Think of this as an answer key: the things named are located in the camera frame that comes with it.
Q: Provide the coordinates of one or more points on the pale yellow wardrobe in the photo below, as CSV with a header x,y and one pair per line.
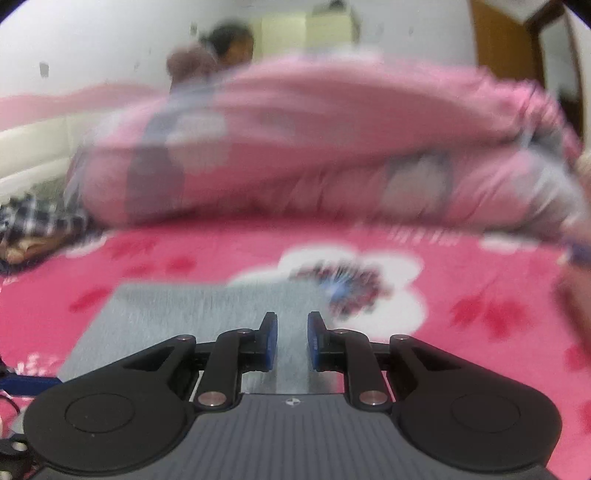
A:
x,y
309,25

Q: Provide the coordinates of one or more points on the pile of unfolded clothes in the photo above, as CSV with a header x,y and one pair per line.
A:
x,y
27,251

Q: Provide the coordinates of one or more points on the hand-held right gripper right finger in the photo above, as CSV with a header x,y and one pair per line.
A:
x,y
316,341

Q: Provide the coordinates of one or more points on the pink grey patterned quilt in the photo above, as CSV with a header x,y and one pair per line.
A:
x,y
300,138

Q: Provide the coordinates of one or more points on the cream bed headboard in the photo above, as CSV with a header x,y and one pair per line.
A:
x,y
37,152

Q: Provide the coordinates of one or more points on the brown wooden door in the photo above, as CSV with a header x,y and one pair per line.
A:
x,y
503,41

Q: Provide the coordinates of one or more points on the pink floral bed sheet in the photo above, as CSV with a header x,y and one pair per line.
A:
x,y
485,300

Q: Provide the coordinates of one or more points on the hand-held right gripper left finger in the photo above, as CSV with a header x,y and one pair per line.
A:
x,y
268,341

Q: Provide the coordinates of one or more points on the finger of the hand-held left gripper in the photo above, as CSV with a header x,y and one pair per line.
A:
x,y
32,384

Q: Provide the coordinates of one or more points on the white wall socket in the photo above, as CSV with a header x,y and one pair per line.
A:
x,y
44,69

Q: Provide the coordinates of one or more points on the black white plaid shirt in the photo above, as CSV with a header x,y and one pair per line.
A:
x,y
41,217

